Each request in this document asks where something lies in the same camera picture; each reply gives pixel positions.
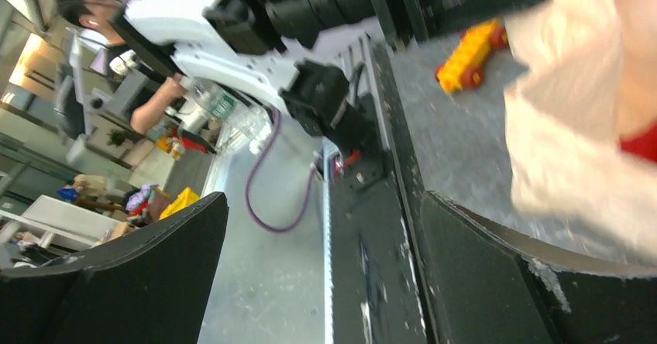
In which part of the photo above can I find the translucent banana print plastic bag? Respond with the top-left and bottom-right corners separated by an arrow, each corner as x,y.
504,0 -> 656,264

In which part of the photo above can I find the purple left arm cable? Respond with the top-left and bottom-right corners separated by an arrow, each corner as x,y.
244,108 -> 318,234

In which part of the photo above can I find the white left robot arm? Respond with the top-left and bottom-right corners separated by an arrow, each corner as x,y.
111,0 -> 382,156

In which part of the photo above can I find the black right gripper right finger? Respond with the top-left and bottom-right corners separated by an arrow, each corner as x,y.
420,191 -> 656,343

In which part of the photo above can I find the person in background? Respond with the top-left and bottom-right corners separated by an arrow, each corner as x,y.
56,0 -> 187,136

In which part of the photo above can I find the red fake fruit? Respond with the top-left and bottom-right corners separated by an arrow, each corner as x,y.
619,124 -> 656,163

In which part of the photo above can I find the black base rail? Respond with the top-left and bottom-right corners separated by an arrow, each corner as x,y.
323,36 -> 432,343

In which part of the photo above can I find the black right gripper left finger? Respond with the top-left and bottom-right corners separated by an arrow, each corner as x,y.
1,192 -> 229,343

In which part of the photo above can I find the orange red toy brick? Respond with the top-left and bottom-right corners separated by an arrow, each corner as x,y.
435,18 -> 508,95

